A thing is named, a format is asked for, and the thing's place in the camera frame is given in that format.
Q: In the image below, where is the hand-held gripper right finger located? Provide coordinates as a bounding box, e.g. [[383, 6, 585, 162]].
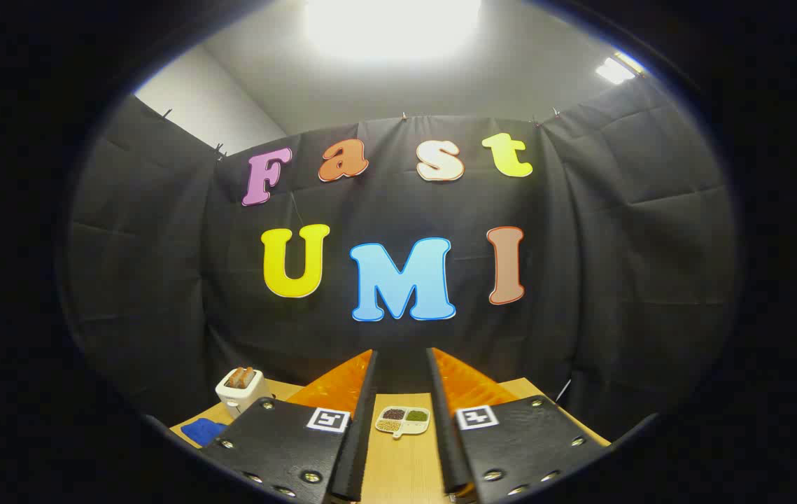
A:
[[426, 347, 612, 504]]

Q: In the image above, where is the white toaster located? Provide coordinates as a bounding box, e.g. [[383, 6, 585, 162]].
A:
[[215, 367, 273, 419]]

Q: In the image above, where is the blue towel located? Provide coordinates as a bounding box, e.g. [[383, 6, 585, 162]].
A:
[[181, 418, 229, 447]]

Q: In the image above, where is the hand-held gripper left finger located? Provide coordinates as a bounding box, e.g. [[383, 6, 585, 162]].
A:
[[199, 349, 379, 504]]

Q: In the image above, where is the small ceiling light panel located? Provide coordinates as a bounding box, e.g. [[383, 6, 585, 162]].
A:
[[594, 52, 644, 86]]

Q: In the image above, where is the divided tray of beans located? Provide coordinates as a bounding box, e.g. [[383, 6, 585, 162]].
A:
[[375, 406, 431, 440]]

